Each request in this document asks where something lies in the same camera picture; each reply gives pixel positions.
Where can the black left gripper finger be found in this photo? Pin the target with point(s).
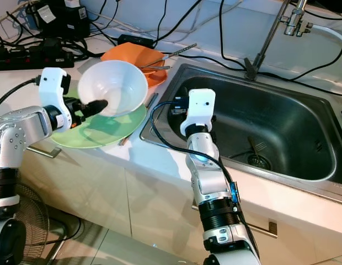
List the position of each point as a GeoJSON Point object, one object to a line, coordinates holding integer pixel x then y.
{"type": "Point", "coordinates": [95, 106]}

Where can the green plate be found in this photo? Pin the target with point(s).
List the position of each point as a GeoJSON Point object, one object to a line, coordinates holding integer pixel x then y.
{"type": "Point", "coordinates": [105, 130]}

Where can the white bowl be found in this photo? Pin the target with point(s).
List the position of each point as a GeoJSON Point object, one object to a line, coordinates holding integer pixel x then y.
{"type": "Point", "coordinates": [113, 83]}

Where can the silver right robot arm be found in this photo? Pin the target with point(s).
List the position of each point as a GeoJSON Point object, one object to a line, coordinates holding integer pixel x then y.
{"type": "Point", "coordinates": [209, 176]}

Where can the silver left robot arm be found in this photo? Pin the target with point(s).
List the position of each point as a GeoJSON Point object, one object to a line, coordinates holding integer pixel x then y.
{"type": "Point", "coordinates": [16, 143]}

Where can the orange plate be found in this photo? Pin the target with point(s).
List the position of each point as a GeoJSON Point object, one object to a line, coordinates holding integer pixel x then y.
{"type": "Point", "coordinates": [157, 76]}

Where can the metal fork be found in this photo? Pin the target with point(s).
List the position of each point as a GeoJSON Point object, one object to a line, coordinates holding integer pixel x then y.
{"type": "Point", "coordinates": [157, 67]}

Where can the orange bowl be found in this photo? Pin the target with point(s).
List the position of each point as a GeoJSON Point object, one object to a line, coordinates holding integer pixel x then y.
{"type": "Point", "coordinates": [127, 53]}

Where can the flat black power brick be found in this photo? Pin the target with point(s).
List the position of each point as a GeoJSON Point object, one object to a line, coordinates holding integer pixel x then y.
{"type": "Point", "coordinates": [135, 40]}

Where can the large black power adapter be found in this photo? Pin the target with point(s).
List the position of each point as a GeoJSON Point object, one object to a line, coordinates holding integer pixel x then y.
{"type": "Point", "coordinates": [60, 16]}

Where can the sink drain strainer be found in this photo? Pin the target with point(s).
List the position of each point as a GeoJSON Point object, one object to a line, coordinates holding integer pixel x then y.
{"type": "Point", "coordinates": [267, 163]}

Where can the stainless steel sink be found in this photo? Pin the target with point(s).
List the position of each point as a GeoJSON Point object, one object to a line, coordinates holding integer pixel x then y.
{"type": "Point", "coordinates": [287, 121]}

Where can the black faucet pipe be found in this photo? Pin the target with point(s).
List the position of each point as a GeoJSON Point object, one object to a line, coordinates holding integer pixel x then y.
{"type": "Point", "coordinates": [270, 38]}

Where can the chrome faucet valve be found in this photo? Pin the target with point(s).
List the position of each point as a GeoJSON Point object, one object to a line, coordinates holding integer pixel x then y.
{"type": "Point", "coordinates": [298, 19]}

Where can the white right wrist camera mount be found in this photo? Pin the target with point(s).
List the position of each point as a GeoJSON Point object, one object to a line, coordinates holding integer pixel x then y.
{"type": "Point", "coordinates": [198, 107]}

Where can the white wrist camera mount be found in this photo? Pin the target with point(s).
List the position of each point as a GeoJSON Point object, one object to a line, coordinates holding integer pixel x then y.
{"type": "Point", "coordinates": [198, 107]}
{"type": "Point", "coordinates": [52, 91]}

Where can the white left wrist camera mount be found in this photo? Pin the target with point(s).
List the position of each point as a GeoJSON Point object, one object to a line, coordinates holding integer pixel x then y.
{"type": "Point", "coordinates": [52, 91]}

